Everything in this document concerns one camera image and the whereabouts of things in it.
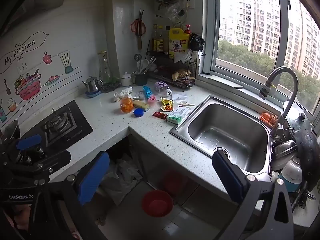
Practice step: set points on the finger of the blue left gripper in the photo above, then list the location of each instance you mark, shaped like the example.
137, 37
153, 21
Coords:
29, 142

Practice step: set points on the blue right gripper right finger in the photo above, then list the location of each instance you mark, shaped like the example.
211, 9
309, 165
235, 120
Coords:
232, 178

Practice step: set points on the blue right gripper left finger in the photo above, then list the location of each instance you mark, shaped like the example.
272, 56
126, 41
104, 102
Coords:
90, 176

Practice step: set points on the white medicine box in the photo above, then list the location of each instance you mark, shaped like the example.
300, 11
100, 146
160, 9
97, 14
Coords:
177, 115

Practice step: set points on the blue bottle cap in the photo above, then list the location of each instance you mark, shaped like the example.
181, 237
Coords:
138, 112

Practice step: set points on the orange plastic cup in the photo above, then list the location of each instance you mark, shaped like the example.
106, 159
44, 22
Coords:
126, 105

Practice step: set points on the yellow scrub brush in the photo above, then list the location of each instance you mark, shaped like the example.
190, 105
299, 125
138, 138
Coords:
141, 105

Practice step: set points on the red chili sauce packet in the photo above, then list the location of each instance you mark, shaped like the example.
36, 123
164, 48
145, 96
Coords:
160, 115

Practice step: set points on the yellow sauce packet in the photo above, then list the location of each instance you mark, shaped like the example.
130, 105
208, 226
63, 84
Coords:
167, 105

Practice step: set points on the white paper towel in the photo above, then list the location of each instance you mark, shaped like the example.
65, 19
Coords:
179, 97

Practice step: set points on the blue pink plastic wrapper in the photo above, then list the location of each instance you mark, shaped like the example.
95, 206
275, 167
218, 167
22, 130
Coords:
149, 96

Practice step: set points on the purple grape juice bottle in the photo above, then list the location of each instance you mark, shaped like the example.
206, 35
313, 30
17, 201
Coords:
163, 89

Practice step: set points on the red trash bucket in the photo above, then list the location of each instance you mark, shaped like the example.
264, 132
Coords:
157, 203

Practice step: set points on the large white sack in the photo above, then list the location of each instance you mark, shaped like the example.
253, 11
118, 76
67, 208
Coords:
120, 179

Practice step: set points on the black gas stove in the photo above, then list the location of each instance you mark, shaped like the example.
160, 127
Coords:
61, 129

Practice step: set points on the blue white bowl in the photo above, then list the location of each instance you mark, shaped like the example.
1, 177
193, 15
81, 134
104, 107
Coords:
292, 174

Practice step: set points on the steel pot in rack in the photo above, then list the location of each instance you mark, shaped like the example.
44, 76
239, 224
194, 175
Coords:
282, 154

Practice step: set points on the stainless steel sink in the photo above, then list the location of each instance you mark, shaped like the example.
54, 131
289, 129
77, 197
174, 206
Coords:
217, 125

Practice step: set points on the orange sponge cloth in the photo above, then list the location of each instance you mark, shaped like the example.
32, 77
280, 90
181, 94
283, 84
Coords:
268, 119

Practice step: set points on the black wok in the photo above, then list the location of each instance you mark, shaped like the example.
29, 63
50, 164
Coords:
308, 153

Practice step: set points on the blue saucer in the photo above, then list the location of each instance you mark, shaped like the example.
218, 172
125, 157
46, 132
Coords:
92, 95

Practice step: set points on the stainless steel teapot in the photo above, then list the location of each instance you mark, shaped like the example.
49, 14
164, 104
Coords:
93, 85

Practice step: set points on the steel wool scrubber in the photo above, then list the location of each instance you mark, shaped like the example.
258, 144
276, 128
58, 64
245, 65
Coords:
106, 88

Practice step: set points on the white rubber glove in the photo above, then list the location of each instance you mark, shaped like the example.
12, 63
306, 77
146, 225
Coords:
125, 93

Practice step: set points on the small white card packet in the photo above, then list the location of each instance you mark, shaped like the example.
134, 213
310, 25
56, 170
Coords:
139, 96

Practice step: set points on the glass carafe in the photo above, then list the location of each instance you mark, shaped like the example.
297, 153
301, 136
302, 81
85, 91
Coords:
105, 72

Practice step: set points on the white ceramic sugar pot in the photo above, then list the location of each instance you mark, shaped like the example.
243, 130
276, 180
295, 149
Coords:
127, 79

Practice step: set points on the dark green utensil mug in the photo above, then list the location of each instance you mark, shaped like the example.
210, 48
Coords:
140, 79

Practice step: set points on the ginger root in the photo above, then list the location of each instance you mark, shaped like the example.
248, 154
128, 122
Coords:
181, 74

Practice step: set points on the black plastic bag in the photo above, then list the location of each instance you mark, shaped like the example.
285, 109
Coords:
195, 42

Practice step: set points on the yellow detergent jug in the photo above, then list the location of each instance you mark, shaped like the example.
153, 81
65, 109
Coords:
178, 42

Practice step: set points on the dark sauce bottle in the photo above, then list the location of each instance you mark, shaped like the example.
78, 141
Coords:
160, 39

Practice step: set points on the black wire rack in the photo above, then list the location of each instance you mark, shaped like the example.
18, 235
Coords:
165, 67

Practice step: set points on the red handled scissors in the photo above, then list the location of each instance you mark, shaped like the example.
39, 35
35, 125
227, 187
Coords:
138, 27

